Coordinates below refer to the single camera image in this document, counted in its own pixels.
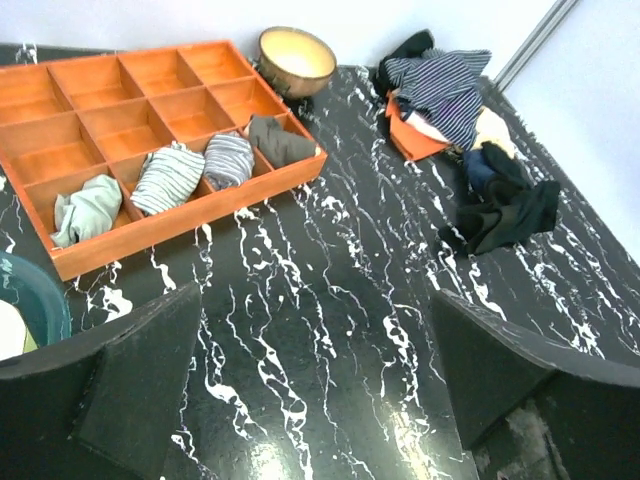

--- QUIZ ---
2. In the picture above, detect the striped rolled underwear middle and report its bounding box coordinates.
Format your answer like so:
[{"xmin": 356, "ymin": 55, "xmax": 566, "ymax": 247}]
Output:
[{"xmin": 203, "ymin": 131, "xmax": 255, "ymax": 191}]

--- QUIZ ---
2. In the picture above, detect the black underwear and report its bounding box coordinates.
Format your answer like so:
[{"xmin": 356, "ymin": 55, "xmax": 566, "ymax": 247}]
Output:
[{"xmin": 438, "ymin": 142, "xmax": 561, "ymax": 256}]

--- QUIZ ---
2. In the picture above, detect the striped rolled underwear left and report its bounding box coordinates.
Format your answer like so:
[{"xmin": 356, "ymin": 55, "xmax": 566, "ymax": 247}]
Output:
[{"xmin": 130, "ymin": 141, "xmax": 205, "ymax": 216}]

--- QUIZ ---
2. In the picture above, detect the blue plastic tub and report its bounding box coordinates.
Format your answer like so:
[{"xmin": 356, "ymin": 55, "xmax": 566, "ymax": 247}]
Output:
[{"xmin": 1, "ymin": 251, "xmax": 71, "ymax": 347}]

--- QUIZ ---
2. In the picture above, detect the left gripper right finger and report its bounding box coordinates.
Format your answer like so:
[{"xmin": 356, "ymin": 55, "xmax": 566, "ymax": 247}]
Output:
[{"xmin": 431, "ymin": 290, "xmax": 639, "ymax": 479}]

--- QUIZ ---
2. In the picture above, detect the aluminium corner post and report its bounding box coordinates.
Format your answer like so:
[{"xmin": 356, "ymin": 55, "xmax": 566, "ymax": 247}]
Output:
[{"xmin": 493, "ymin": 0, "xmax": 580, "ymax": 92}]

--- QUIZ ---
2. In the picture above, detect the orange compartment tray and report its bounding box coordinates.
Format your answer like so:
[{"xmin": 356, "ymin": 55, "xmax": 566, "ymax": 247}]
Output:
[{"xmin": 1, "ymin": 41, "xmax": 327, "ymax": 280}]

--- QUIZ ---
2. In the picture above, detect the striped rolled underwear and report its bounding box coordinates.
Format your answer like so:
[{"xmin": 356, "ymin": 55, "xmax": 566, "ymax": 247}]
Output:
[
  {"xmin": 130, "ymin": 141, "xmax": 205, "ymax": 216},
  {"xmin": 203, "ymin": 131, "xmax": 255, "ymax": 191}
]

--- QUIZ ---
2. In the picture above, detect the dark grey rolled underwear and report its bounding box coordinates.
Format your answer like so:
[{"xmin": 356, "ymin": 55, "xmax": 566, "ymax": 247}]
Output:
[{"xmin": 245, "ymin": 115, "xmax": 321, "ymax": 169}]

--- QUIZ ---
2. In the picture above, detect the beige bowl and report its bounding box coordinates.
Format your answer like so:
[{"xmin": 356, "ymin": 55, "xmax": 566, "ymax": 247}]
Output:
[{"xmin": 256, "ymin": 26, "xmax": 338, "ymax": 100}]

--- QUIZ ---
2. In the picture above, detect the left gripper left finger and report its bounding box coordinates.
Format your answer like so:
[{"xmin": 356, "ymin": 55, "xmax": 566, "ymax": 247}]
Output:
[{"xmin": 1, "ymin": 283, "xmax": 201, "ymax": 479}]

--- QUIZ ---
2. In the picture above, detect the beige underwear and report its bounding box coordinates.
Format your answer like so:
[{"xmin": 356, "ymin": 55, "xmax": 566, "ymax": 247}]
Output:
[{"xmin": 471, "ymin": 106, "xmax": 515, "ymax": 159}]

